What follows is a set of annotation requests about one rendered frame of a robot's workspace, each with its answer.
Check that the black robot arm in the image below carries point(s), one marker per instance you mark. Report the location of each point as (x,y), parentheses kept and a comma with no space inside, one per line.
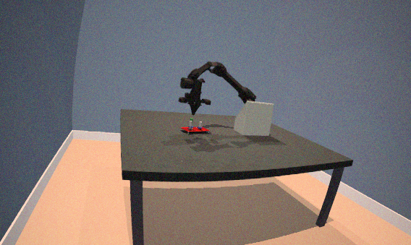
(220,70)

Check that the red rectangular board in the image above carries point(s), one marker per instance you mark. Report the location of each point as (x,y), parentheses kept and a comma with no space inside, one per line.
(190,128)

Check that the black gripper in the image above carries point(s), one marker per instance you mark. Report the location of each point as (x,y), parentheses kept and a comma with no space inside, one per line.
(194,101)

